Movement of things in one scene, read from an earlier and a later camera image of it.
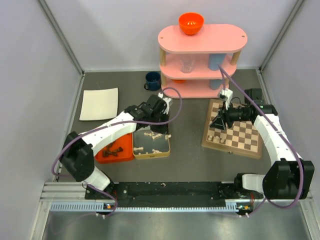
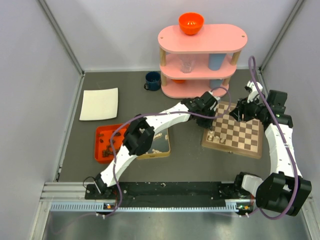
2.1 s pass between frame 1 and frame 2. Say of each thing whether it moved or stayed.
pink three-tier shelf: stayed
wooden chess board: stayed
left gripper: moved
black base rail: stayed
